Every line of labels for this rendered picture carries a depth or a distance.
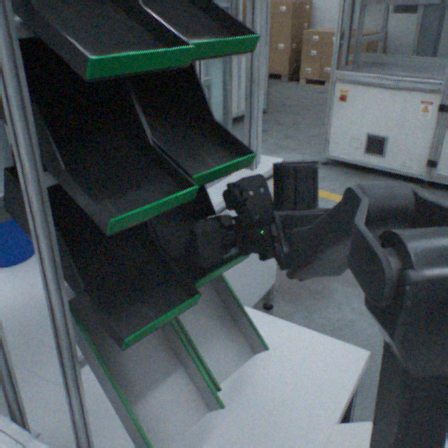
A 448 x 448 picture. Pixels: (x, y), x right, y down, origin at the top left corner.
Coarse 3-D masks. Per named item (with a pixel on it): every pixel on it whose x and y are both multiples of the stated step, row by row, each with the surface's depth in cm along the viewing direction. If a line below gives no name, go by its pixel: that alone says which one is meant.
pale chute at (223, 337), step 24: (216, 288) 86; (192, 312) 82; (216, 312) 85; (240, 312) 84; (192, 336) 80; (216, 336) 83; (240, 336) 85; (216, 360) 81; (240, 360) 83; (216, 384) 74
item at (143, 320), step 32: (64, 192) 73; (64, 224) 68; (96, 224) 70; (64, 256) 59; (96, 256) 66; (128, 256) 68; (160, 256) 68; (96, 288) 62; (128, 288) 64; (160, 288) 66; (192, 288) 65; (128, 320) 61; (160, 320) 60
